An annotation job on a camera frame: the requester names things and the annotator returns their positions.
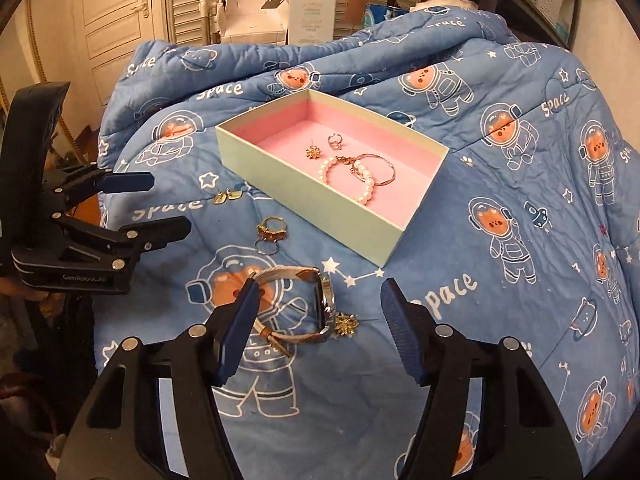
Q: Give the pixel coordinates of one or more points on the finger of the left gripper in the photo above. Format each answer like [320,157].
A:
[78,245]
[63,189]

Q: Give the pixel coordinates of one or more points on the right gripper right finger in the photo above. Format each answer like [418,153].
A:
[488,413]

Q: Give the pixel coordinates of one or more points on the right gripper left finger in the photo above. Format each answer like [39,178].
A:
[118,432]

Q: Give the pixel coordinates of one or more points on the gold leaf earring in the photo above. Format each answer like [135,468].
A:
[227,196]

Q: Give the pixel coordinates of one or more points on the gold snowflake brooch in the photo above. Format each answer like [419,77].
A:
[345,324]

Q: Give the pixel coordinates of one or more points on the beige strap wrist watch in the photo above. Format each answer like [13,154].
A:
[322,309]

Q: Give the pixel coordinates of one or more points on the left hand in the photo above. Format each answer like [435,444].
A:
[12,287]

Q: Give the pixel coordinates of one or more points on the white panel door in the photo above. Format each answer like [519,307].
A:
[107,34]

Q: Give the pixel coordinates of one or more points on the blue space print quilt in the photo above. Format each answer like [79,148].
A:
[530,229]

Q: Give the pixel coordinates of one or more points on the small rose gold earring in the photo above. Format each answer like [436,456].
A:
[313,152]

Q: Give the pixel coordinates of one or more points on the mint box pink lining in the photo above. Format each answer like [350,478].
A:
[265,146]

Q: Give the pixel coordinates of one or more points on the white baby high chair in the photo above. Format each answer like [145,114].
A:
[244,21]

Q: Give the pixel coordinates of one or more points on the thin rose gold bangle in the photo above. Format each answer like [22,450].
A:
[373,169]

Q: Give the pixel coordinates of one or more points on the tall white cardboard box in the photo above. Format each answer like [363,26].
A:
[310,22]

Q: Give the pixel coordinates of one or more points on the blue tissue pack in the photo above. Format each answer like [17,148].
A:
[378,13]

